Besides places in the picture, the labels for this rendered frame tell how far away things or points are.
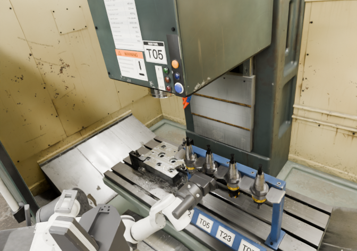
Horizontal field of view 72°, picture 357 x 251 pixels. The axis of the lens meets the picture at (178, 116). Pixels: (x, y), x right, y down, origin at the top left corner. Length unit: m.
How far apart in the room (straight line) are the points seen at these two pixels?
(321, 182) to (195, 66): 1.45
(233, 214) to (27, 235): 0.87
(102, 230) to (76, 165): 1.75
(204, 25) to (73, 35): 1.35
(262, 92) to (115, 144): 1.29
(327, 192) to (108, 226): 1.73
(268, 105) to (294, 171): 0.73
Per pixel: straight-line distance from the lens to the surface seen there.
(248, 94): 1.44
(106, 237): 0.33
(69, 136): 2.13
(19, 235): 0.86
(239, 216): 1.30
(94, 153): 2.12
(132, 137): 2.22
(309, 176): 2.03
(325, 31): 1.63
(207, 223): 1.23
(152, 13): 0.79
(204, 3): 0.82
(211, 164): 1.04
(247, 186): 0.99
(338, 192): 1.98
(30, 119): 1.98
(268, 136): 1.57
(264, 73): 1.40
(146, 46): 0.84
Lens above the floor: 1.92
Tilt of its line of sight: 29 degrees down
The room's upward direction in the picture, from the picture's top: 9 degrees counter-clockwise
